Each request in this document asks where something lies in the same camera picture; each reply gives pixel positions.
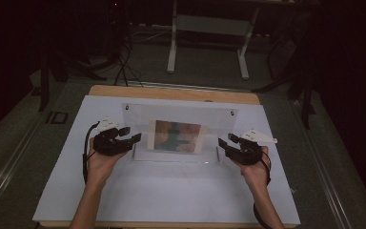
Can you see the dark stand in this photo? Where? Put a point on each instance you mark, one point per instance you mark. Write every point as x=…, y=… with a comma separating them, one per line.
x=298, y=79
x=60, y=70

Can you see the colourful blurry photo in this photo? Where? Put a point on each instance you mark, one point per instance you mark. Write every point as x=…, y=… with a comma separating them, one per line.
x=178, y=136

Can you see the white metal stand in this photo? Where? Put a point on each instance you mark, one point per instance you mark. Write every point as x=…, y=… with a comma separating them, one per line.
x=209, y=25

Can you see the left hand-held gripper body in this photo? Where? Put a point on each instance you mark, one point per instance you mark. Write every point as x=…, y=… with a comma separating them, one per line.
x=109, y=143

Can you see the person's right hand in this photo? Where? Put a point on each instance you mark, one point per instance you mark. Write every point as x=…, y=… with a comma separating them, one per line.
x=255, y=173

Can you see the clear acrylic photo frame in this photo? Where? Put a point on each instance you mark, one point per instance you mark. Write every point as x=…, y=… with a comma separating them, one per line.
x=178, y=111

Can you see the metal floor rail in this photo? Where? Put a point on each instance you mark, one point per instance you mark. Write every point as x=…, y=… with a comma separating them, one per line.
x=324, y=171
x=9, y=171

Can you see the black floor bracket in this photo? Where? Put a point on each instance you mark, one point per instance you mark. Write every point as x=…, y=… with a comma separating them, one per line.
x=56, y=117

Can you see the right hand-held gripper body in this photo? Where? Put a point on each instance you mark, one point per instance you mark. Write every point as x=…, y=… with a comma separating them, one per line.
x=248, y=149

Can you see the person's left hand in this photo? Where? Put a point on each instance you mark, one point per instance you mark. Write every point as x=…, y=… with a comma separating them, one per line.
x=100, y=165

